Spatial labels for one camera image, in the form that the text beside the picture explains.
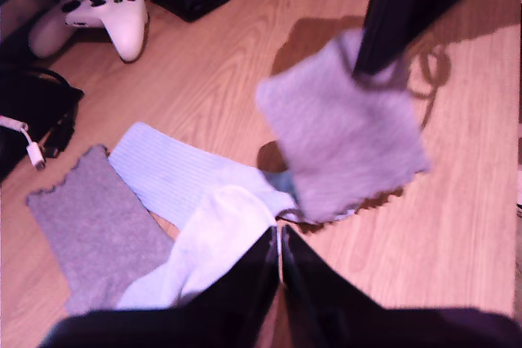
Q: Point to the grey frilly-cuff sock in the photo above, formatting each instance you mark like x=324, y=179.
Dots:
x=346, y=132
x=94, y=234

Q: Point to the white game controller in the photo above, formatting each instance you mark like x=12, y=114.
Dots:
x=118, y=18

